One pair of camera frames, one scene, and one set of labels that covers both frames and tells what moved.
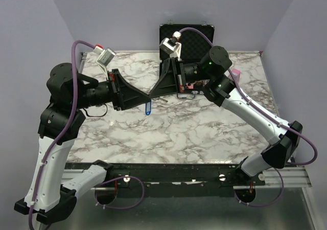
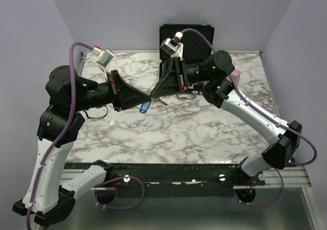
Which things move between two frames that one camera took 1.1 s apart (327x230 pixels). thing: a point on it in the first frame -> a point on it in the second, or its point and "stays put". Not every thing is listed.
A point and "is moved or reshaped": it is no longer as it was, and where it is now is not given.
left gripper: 129,96 stays put
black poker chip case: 196,40 stays put
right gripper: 172,79 stays put
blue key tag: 148,106 is moved or reshaped
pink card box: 236,74 stays put
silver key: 158,99 is moved or reshaped
